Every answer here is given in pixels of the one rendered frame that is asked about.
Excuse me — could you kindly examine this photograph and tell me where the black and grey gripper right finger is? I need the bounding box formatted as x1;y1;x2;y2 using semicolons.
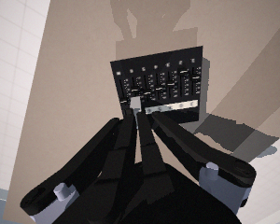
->
135;96;257;224

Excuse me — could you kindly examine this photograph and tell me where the black lighting desk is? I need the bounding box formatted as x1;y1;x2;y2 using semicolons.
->
110;46;203;124

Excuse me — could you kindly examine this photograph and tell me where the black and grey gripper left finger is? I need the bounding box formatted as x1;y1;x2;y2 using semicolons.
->
20;97;138;224

